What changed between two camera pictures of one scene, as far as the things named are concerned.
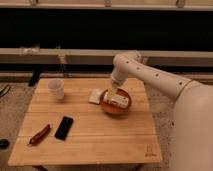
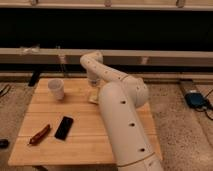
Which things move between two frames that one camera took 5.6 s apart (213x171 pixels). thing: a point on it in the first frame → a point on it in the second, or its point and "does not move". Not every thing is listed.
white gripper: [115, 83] → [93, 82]
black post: [35, 75] does not move
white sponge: [94, 96] does not move
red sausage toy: [40, 135] does not move
